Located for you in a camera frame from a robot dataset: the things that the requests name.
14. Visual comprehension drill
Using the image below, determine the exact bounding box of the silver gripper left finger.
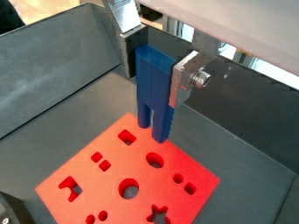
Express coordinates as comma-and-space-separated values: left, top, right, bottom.
103, 0, 147, 78

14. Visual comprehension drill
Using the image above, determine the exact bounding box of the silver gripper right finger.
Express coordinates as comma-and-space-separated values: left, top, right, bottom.
169, 31, 221, 109

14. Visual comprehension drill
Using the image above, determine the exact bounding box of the blue square-circle peg object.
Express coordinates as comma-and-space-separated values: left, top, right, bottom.
135, 45, 175, 143

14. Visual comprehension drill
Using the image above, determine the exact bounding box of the dark grey tray bin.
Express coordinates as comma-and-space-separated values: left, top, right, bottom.
0, 3, 299, 224

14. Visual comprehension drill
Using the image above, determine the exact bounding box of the red shape-sorting board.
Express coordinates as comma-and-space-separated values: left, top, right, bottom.
35, 113, 221, 224

